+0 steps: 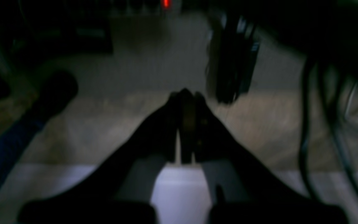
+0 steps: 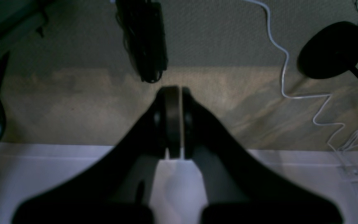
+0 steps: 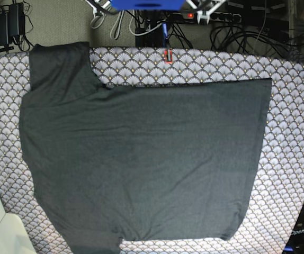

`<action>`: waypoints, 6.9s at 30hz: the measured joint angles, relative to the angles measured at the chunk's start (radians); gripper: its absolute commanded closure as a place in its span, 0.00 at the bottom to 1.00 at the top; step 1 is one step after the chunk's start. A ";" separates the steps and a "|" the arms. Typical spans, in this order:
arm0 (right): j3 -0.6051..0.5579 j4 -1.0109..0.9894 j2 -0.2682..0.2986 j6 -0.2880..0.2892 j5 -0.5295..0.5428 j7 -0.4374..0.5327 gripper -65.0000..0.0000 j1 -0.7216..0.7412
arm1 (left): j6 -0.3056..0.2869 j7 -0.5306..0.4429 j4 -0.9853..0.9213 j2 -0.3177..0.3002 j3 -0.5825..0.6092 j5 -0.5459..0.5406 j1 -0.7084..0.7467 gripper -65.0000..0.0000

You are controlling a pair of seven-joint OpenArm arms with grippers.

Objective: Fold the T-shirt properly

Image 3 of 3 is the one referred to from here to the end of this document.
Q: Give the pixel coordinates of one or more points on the dark grey T-shirt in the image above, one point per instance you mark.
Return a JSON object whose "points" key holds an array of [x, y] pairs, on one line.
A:
{"points": [[129, 163]]}

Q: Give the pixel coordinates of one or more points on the red black table clamp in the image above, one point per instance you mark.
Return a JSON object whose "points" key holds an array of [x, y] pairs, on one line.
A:
{"points": [[168, 55]]}

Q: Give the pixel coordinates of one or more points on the black power strip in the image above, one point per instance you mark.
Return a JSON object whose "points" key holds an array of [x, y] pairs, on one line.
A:
{"points": [[222, 17]]}

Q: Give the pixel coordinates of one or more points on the fan-patterned table cloth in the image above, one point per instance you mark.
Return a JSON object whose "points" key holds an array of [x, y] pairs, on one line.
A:
{"points": [[278, 193]]}

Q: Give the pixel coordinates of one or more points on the black power adapter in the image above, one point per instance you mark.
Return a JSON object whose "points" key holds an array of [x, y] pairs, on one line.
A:
{"points": [[12, 24]]}

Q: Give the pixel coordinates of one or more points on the white plastic bin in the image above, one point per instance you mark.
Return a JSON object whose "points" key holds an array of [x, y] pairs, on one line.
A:
{"points": [[13, 236]]}

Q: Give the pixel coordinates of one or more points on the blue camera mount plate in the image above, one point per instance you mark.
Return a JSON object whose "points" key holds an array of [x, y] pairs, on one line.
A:
{"points": [[167, 5]]}

